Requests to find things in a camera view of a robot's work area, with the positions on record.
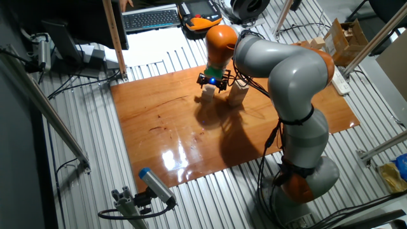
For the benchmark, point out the grey board panel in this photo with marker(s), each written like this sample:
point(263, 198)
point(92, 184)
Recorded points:
point(394, 60)

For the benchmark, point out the black computer monitor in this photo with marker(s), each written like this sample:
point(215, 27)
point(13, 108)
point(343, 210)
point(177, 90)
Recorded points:
point(89, 22)

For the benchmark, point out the grey box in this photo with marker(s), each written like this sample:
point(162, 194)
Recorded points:
point(95, 58)

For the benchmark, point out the blue plastic bag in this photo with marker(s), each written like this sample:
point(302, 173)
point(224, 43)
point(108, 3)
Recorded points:
point(403, 165)

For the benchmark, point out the yellow plastic bag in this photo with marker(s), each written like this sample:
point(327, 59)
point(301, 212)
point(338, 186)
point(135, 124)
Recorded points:
point(392, 178)

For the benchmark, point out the white power strip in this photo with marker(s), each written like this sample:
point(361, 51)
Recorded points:
point(341, 83)

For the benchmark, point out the bare person hand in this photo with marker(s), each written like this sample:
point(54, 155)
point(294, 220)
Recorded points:
point(125, 4)

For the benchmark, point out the black round spool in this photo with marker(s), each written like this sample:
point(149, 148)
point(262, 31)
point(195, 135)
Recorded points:
point(245, 11)

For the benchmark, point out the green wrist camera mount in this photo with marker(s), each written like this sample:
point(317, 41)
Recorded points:
point(214, 72)

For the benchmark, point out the aluminium profile bar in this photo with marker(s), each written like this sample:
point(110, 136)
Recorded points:
point(381, 148)
point(375, 39)

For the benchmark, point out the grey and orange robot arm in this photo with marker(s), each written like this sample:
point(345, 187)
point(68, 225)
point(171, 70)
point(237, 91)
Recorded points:
point(295, 82)

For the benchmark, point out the silver camera with blue cap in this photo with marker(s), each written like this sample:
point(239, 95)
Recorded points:
point(155, 186)

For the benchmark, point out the aluminium frame beam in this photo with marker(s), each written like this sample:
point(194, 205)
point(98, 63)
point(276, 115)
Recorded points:
point(47, 111)

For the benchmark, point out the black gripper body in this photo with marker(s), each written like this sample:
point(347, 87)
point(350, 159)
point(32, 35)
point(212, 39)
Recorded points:
point(214, 81)

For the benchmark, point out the black office chair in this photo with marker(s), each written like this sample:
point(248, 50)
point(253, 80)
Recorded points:
point(388, 8)

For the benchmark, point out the glossy brown wooden board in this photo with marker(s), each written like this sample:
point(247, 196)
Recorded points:
point(178, 136)

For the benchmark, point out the orange and black teach pendant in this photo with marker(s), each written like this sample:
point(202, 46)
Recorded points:
point(200, 22)

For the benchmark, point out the wood coloured upright post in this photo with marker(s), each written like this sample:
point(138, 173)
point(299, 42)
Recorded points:
point(114, 38)

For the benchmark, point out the white paper sheets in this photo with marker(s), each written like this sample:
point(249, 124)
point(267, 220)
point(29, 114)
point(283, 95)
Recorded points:
point(149, 47)

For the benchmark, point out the black computer keyboard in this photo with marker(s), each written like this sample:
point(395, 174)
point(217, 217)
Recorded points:
point(149, 19)

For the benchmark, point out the open cardboard box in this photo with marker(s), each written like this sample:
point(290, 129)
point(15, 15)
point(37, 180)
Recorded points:
point(338, 38)

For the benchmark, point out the aluminium profile post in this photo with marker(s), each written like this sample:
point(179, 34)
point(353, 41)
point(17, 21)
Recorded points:
point(283, 16)

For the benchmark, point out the black camera clamp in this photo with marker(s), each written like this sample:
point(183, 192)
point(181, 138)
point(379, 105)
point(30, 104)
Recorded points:
point(143, 200)

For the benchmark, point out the aluminium profile camera stand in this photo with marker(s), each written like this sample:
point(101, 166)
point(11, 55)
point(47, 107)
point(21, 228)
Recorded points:
point(127, 206)

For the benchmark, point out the small stacked wood pieces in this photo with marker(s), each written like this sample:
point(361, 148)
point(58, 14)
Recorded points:
point(317, 42)

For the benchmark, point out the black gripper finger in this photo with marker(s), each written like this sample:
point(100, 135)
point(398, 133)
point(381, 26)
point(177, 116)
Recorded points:
point(224, 86)
point(201, 80)

